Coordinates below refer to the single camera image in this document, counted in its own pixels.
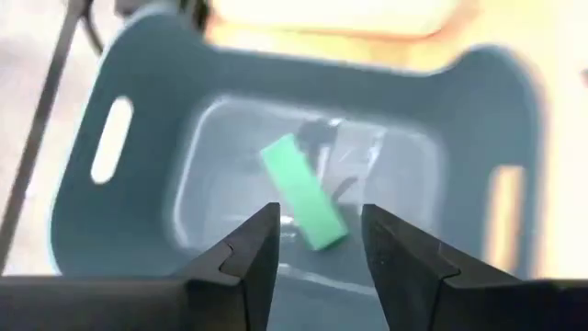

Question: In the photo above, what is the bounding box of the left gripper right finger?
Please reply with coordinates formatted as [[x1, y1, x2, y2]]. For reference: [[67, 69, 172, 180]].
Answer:
[[362, 204, 523, 331]]

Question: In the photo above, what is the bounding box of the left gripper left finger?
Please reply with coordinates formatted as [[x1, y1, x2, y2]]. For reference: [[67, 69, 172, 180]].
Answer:
[[176, 202, 282, 331]]

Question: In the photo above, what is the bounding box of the green long block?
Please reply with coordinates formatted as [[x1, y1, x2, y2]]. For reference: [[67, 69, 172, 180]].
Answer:
[[259, 132, 350, 252]]

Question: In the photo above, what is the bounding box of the teal plastic bin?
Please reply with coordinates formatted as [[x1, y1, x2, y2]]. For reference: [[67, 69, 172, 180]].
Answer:
[[48, 8, 548, 331]]

